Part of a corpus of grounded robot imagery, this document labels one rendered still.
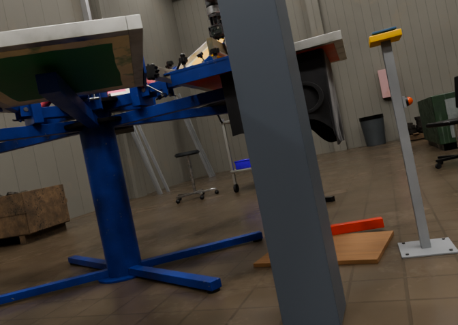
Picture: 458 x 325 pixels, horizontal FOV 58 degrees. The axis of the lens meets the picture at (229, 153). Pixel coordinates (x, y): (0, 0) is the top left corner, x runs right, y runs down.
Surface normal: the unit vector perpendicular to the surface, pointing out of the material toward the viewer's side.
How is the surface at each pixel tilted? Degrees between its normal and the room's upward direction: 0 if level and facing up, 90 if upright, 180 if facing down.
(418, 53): 90
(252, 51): 90
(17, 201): 90
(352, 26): 90
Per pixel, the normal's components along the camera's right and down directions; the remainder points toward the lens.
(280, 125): -0.35, 0.08
